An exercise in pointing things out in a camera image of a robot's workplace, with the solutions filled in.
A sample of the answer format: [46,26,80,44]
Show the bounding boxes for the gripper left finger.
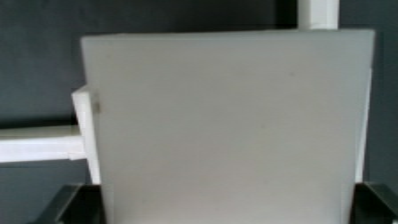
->
[26,184,106,224]

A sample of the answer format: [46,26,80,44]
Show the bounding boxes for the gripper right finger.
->
[350,182,398,224]

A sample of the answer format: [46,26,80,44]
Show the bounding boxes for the small white cabinet top block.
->
[81,30,375,224]

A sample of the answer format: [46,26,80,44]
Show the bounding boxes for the white cabinet body box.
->
[71,86,101,184]

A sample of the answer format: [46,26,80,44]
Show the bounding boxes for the white U-shaped fence frame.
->
[0,126,85,163]

